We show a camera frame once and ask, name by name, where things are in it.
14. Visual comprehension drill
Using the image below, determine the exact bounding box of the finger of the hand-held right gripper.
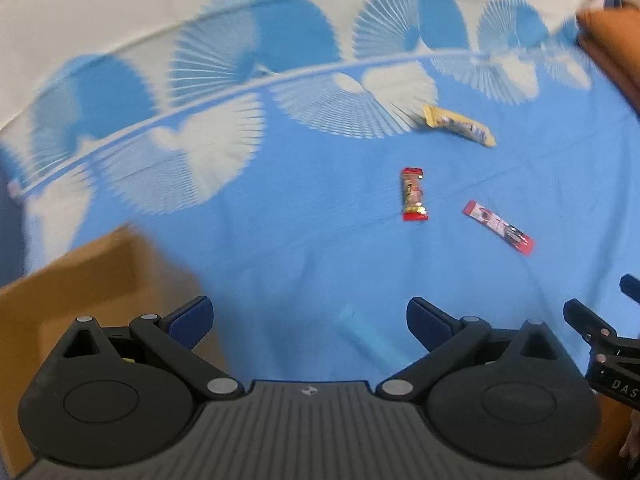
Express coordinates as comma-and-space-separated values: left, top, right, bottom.
563, 298, 619, 348
619, 273, 640, 307

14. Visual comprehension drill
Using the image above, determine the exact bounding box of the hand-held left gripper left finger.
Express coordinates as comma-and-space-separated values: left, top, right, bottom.
60, 296, 246, 401

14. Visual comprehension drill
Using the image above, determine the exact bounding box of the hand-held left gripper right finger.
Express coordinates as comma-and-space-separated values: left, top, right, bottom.
375, 297, 608, 401

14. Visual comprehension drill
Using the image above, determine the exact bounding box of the red white stick packet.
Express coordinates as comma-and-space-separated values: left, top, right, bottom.
462, 199, 535, 256

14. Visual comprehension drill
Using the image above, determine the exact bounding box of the brown cardboard box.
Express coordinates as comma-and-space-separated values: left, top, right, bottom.
0, 224, 228, 478

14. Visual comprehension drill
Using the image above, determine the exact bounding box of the red clear-window snack bar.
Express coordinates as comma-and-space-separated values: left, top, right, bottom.
399, 166, 431, 223

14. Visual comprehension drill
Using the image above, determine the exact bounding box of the yellow snack bar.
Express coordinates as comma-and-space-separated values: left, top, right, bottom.
421, 103, 498, 149

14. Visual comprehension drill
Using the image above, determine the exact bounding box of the person's right hand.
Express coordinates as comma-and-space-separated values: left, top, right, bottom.
620, 405, 640, 461

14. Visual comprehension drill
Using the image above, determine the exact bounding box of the light blue paper strip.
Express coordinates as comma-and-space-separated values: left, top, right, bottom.
334, 304, 408, 367

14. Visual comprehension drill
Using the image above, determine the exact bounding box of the blue white fan-print cloth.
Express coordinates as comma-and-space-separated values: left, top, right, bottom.
0, 0, 636, 383

